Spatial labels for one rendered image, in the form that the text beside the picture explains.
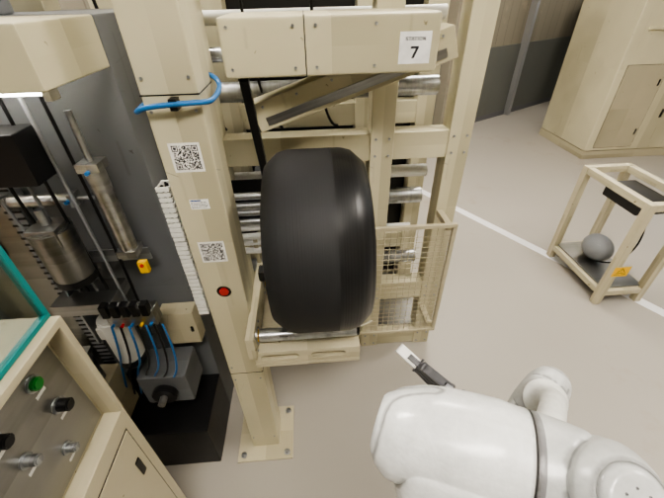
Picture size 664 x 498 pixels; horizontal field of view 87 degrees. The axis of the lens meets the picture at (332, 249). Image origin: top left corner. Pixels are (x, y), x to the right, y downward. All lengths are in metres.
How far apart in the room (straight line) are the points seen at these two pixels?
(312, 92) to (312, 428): 1.60
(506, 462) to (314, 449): 1.57
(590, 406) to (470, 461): 2.03
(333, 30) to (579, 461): 1.03
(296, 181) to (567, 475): 0.74
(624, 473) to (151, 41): 0.99
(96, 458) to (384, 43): 1.33
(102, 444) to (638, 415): 2.43
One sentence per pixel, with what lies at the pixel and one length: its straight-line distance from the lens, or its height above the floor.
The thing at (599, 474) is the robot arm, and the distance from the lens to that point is 0.50.
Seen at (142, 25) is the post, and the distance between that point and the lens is 0.91.
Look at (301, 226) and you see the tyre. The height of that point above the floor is 1.37.
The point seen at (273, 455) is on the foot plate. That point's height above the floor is 0.01.
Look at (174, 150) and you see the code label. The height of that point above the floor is 1.53.
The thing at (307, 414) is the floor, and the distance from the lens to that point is 2.09.
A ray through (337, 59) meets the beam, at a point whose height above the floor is 1.68.
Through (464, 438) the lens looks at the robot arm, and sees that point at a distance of 0.50.
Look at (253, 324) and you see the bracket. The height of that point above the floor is 0.95.
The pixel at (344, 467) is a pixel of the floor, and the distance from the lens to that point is 1.97.
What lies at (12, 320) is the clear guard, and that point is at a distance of 0.93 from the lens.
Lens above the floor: 1.83
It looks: 36 degrees down
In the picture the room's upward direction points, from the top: 1 degrees counter-clockwise
